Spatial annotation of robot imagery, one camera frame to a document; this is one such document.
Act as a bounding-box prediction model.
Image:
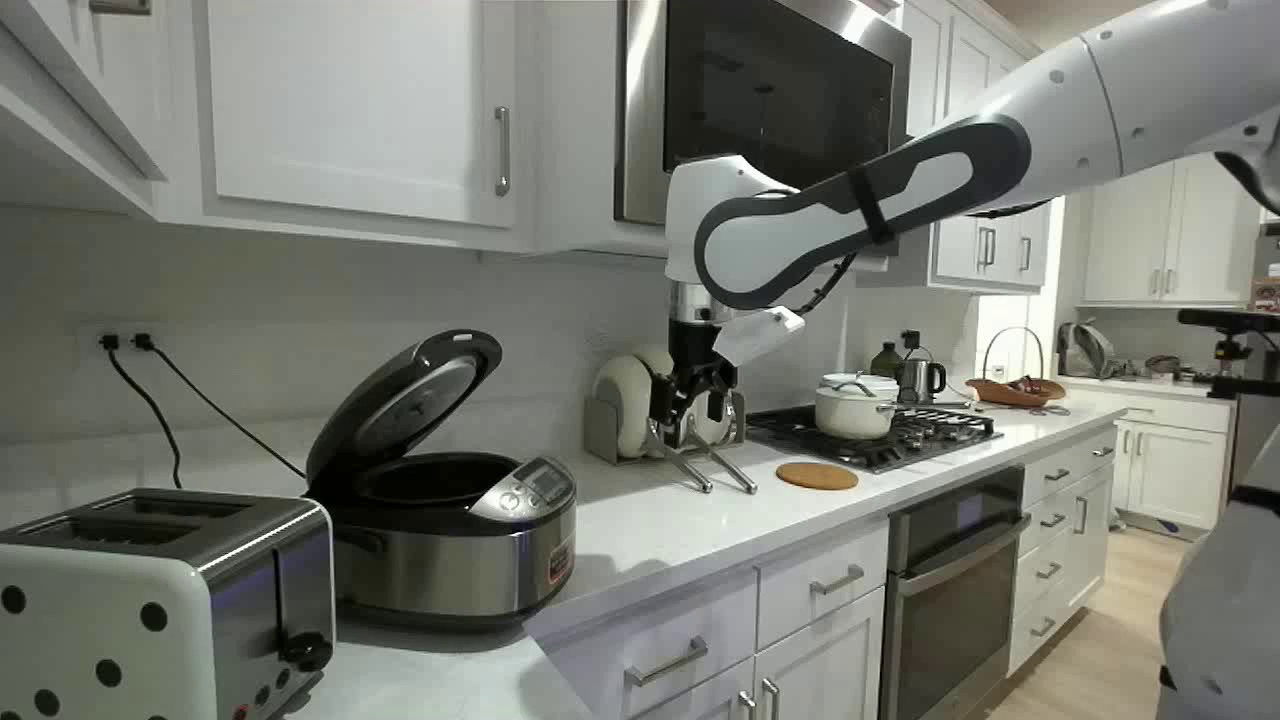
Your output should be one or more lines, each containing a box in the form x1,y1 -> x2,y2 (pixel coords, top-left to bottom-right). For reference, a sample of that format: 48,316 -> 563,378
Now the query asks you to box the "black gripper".
654,316 -> 739,453

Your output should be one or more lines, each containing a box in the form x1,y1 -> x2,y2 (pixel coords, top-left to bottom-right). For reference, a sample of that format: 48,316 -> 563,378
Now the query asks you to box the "black warmer lid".
304,324 -> 506,503

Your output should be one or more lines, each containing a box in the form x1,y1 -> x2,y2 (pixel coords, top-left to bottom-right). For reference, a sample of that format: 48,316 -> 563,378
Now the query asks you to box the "silver warmer body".
323,449 -> 580,630

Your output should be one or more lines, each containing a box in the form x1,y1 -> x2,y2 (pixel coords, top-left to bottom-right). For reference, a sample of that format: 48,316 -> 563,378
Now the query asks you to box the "cream deep pan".
677,385 -> 760,499

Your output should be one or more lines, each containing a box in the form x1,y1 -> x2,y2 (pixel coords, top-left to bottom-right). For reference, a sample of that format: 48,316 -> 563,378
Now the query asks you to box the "cream shallow frying pan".
580,349 -> 717,499

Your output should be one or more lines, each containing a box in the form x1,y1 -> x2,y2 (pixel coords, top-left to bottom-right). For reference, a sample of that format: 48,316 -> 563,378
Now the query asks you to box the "round cork trivet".
771,454 -> 863,495

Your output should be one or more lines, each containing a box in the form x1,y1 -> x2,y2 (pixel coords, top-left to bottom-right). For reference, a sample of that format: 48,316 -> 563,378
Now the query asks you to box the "white lidded pot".
810,369 -> 902,445

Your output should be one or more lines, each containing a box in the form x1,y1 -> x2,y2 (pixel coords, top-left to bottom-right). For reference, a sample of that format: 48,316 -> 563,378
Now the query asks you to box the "dark metal kettle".
897,327 -> 953,408

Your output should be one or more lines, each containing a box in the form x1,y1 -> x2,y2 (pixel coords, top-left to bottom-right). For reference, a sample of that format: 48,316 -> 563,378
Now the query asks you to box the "black gas cooktop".
744,400 -> 1005,477

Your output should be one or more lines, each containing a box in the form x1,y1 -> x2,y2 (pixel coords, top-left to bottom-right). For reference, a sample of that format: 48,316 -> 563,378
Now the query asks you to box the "stainless steel oven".
877,462 -> 1033,720

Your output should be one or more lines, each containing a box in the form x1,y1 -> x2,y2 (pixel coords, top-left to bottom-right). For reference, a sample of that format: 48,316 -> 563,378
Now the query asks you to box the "stainless steel microwave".
611,0 -> 916,233

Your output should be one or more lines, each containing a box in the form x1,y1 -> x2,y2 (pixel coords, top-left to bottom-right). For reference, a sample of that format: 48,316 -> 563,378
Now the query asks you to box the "white drawer stack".
1005,422 -> 1121,678

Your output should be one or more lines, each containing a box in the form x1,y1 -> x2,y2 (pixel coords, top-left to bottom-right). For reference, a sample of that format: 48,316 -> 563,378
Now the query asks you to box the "metal faucet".
1055,316 -> 1121,385

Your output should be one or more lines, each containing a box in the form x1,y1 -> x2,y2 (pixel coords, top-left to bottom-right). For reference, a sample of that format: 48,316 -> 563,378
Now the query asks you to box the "white upper cabinet door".
194,0 -> 525,233
0,0 -> 169,214

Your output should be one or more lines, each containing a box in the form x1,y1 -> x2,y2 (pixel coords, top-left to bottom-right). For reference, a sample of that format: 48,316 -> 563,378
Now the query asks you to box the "white base cabinet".
1106,385 -> 1239,530

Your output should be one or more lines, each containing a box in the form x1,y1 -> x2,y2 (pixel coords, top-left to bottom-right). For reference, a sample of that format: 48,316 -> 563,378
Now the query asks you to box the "black stand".
1174,305 -> 1280,405

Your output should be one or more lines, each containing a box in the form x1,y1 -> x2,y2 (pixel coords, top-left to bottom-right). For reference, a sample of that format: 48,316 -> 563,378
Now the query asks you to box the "white polka dot toaster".
0,483 -> 339,720

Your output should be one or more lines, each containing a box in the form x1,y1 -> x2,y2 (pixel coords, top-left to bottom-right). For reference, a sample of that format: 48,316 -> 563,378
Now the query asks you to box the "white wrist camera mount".
717,305 -> 810,371

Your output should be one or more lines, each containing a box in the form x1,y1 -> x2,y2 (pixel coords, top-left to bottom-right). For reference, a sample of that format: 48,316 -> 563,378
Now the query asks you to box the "white drawer with metal handle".
752,514 -> 890,650
563,568 -> 760,720

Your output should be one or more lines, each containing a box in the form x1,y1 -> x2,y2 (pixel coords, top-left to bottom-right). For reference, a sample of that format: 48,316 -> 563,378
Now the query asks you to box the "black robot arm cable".
797,163 -> 901,321

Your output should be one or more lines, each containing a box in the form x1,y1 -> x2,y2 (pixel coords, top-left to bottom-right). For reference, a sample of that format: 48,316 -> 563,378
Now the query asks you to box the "wicker basket with handle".
962,321 -> 1070,413

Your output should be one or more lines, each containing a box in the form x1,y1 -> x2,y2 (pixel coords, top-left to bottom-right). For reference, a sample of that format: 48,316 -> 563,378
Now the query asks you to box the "white wall cabinet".
1076,156 -> 1267,313
902,0 -> 1055,296

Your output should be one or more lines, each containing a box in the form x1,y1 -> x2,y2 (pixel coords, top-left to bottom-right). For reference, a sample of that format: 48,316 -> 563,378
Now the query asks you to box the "black power cable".
126,333 -> 314,483
94,333 -> 187,490

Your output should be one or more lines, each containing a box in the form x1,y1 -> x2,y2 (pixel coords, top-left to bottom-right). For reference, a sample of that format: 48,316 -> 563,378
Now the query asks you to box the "white wall outlet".
80,316 -> 172,369

